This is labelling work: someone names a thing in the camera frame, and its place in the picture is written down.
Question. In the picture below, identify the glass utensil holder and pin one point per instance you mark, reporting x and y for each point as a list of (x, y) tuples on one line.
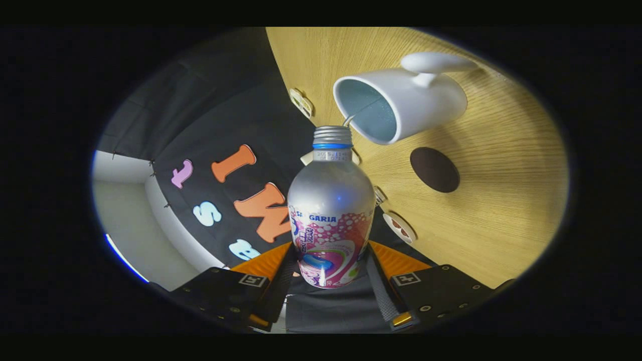
[(380, 195)]

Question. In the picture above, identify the white plate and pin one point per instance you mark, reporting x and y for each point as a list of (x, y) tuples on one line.
[(406, 238)]

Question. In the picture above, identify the ceiling light strip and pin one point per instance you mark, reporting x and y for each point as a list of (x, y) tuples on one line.
[(123, 258)]

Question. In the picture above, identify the white cup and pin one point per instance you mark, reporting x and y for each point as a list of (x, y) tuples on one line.
[(431, 105)]

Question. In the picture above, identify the wooden table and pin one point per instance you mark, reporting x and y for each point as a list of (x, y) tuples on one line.
[(501, 200)]

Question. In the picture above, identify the white toaster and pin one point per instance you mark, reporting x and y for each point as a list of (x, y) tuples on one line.
[(306, 159)]

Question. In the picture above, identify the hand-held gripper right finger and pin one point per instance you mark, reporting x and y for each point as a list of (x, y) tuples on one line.
[(383, 296)]

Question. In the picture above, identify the silver juice bottle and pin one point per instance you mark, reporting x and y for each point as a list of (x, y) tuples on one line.
[(331, 195)]

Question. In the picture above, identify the red-brown food piece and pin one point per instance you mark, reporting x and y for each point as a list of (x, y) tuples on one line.
[(396, 223), (404, 233)]

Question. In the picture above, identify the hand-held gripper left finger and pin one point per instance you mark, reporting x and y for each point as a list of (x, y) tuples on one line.
[(278, 296)]

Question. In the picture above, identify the small white food tray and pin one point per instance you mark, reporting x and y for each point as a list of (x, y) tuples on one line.
[(302, 103)]

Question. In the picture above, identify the dark brown round coaster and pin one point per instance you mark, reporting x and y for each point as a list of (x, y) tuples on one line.
[(435, 170)]

